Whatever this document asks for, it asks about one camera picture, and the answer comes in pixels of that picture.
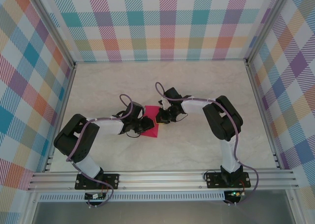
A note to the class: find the pink paper sheet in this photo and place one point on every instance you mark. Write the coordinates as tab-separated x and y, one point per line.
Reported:
150	133

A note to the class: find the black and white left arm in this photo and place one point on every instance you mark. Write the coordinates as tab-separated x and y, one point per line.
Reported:
73	135

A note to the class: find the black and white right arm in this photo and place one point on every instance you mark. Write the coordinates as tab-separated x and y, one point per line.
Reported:
221	120

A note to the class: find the grey metal panel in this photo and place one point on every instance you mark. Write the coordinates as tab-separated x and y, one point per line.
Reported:
160	213

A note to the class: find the aluminium mounting rail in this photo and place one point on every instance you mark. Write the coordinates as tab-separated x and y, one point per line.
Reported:
160	181

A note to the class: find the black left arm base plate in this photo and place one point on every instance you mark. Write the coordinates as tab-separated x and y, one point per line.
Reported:
112	179

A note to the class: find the aluminium side rail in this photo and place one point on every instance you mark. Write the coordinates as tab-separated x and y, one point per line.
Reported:
61	115
263	110

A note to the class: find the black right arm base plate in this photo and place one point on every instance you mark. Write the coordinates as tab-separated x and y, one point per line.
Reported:
211	179

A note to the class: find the aluminium frame post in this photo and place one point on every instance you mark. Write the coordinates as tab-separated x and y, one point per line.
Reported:
53	28
267	24

